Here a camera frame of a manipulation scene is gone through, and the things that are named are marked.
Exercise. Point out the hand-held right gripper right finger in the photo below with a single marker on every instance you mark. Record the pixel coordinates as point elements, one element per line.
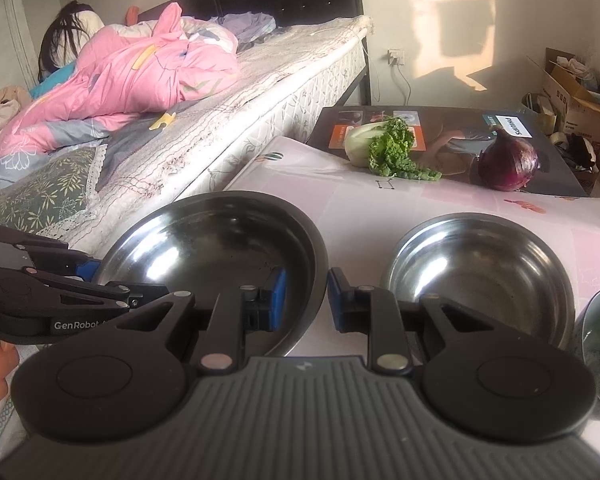
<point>335,300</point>

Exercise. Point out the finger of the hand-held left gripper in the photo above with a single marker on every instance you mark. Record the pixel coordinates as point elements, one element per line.
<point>130,294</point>
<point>84,271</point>

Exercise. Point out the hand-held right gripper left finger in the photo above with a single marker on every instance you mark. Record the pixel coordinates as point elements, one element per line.
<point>278,295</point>

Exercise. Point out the large steel bowl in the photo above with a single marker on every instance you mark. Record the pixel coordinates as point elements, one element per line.
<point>220,240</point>

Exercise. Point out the stainless steel bowl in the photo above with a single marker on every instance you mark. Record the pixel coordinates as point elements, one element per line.
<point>480,270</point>

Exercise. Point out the green leaf-print pillow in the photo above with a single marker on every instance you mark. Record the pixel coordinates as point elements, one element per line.
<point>35,185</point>

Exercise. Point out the pink checked tablecloth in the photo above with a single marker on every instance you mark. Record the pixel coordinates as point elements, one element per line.
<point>340,200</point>

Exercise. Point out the green leaf lettuce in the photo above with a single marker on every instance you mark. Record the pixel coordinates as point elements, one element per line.
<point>390,152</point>

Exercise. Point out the small yellow item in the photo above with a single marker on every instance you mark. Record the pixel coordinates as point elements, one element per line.
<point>161,121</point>

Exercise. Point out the beige clothing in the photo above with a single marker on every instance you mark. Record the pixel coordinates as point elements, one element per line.
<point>0,110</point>

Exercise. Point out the blue pillow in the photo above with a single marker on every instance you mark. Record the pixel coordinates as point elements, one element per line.
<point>50,80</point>

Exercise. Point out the dark printed flat box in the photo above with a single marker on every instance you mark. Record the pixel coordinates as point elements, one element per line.
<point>450,130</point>

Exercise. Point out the pink floral duvet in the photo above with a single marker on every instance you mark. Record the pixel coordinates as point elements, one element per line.
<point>145,70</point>

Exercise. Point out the red onion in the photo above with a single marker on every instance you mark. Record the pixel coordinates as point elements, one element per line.
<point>507,162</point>

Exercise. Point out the white quilted mattress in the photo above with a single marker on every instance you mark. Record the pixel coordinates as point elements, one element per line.
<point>280,70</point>

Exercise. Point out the lavender cloth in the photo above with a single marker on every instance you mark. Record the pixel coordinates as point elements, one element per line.
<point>250,25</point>

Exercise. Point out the clear tape roll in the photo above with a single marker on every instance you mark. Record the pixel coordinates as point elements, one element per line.
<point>560,140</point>

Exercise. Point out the open printed cardboard box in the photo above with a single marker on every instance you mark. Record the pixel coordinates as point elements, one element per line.
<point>575,100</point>

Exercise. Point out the white wall socket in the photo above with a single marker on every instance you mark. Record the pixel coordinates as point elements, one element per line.
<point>396,56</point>

